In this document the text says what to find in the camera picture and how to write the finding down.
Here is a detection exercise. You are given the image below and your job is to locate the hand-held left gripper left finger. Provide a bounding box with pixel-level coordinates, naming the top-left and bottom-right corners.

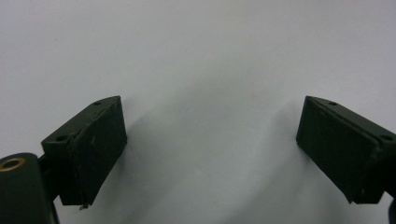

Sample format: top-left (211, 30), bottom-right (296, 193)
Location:
top-left (40, 95), bottom-right (128, 207)

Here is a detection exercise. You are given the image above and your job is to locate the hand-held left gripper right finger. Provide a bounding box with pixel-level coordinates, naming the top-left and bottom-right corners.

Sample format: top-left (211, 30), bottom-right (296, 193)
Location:
top-left (295, 95), bottom-right (396, 205)

